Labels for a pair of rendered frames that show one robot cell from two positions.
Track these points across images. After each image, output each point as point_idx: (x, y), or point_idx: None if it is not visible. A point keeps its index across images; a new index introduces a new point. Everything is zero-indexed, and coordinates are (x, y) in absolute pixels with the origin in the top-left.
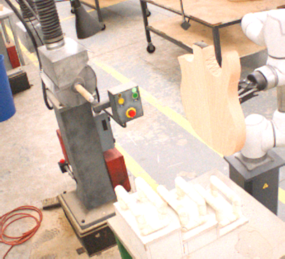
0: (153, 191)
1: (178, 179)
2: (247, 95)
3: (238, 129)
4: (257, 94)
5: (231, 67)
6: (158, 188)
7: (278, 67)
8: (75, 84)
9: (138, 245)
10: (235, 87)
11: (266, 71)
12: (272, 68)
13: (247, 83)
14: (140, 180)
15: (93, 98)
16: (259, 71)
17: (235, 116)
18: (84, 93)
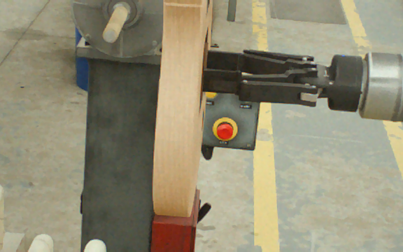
0: None
1: (92, 243)
2: (273, 87)
3: (164, 137)
4: (310, 102)
5: None
6: (35, 239)
7: None
8: (117, 3)
9: None
10: (190, 22)
11: (383, 63)
12: None
13: (310, 68)
14: None
15: (112, 36)
16: (366, 58)
17: (168, 99)
18: (109, 22)
